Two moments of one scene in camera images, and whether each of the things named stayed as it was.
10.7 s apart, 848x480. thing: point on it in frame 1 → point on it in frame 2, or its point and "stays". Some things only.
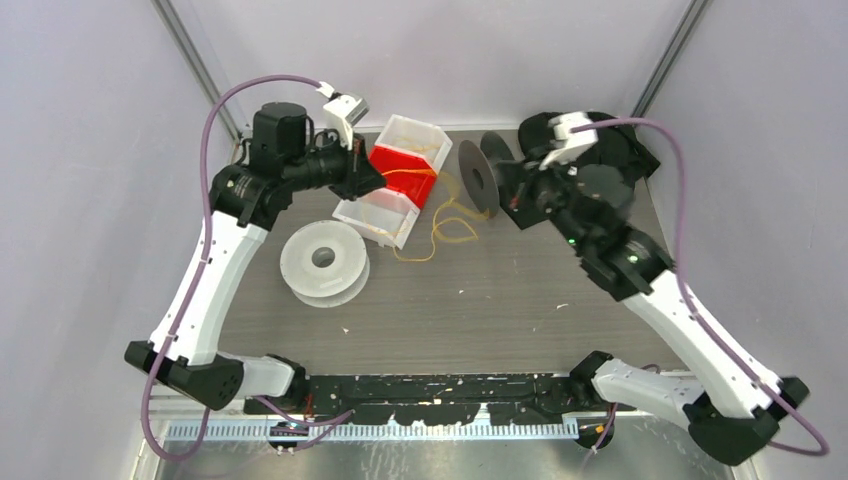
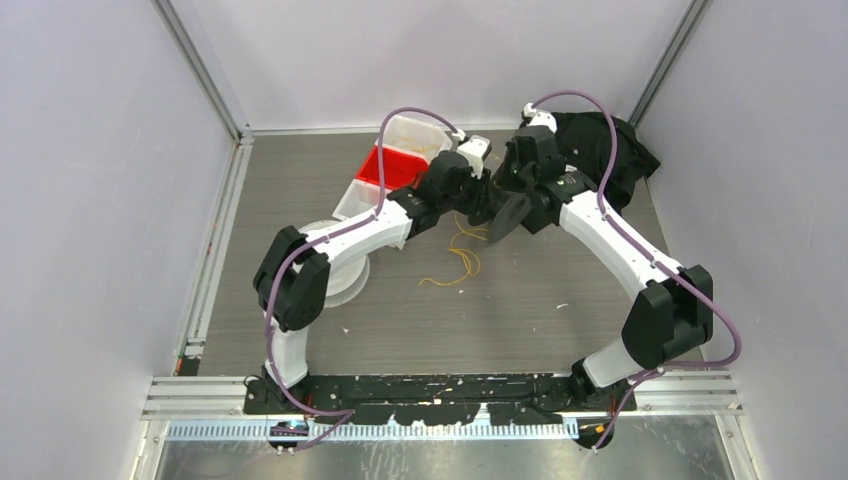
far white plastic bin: (424, 141) stays
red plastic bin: (405, 173) stays
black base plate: (451, 398) stays
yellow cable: (452, 201) → (462, 250)
